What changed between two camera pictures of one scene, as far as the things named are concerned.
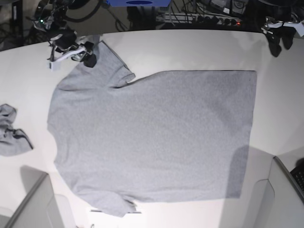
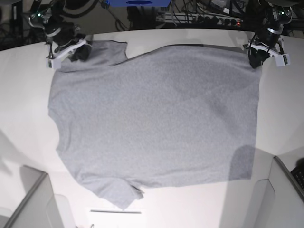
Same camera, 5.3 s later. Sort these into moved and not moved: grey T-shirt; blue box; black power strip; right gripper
Moved: grey T-shirt; right gripper
Not moved: black power strip; blue box
